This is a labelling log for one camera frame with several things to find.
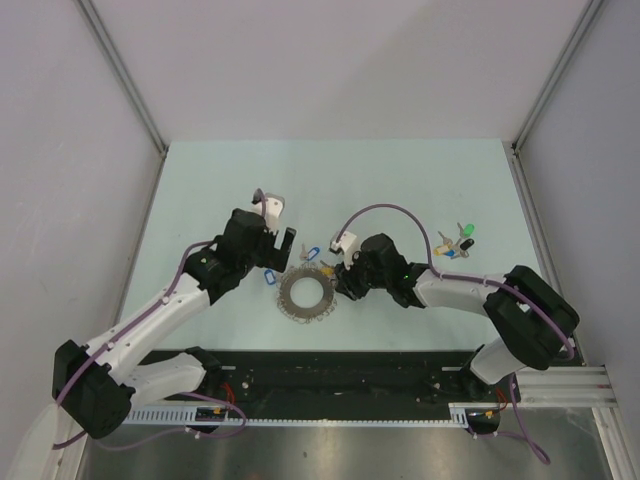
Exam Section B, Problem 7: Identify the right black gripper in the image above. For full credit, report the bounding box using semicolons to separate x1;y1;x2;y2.
334;249;390;302

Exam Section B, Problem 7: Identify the metal key organizer ring disc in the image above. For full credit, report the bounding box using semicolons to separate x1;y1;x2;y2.
276;263;337;324

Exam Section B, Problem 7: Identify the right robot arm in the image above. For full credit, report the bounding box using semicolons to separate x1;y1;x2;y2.
330;232;579;401

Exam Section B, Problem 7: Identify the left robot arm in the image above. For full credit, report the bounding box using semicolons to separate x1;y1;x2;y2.
52;197;296;440

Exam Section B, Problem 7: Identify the blue tag key upper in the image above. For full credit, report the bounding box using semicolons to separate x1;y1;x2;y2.
299;244;321;262

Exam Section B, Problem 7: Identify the blue tag key lower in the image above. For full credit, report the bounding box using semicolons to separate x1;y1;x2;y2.
264;269;279;286

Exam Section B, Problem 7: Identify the green key tag key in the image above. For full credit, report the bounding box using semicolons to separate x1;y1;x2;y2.
457;223;475;239

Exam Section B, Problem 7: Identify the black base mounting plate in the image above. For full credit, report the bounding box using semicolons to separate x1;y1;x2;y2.
124;349;520;426

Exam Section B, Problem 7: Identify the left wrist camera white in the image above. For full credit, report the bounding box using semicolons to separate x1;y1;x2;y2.
251;188;285;234

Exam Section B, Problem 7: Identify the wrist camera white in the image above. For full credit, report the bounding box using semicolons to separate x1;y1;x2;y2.
329;231;360;270
251;188;285;234

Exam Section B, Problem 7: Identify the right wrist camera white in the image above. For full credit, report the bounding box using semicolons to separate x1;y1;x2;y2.
329;231;360;270

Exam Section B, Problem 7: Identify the white slotted cable duct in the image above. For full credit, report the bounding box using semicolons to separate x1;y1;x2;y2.
124;402;496;427

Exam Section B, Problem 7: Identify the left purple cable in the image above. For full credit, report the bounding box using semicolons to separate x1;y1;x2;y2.
52;188;266;449

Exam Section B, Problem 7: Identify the purple cable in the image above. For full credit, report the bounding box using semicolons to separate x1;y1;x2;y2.
52;188;266;449
338;203;576;466

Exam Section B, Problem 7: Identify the aluminium front rail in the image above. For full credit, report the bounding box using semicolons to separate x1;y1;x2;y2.
516;366;617;408

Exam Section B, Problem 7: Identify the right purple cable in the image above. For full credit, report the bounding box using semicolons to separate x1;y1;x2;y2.
338;203;576;466

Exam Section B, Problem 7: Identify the left aluminium frame post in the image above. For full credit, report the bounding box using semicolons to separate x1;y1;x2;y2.
74;0;169;156

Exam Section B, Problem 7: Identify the aluminium frame post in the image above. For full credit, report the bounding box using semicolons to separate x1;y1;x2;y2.
74;0;169;156
512;0;606;151

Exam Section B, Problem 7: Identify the right aluminium frame post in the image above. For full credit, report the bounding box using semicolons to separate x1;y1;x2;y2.
512;0;606;151

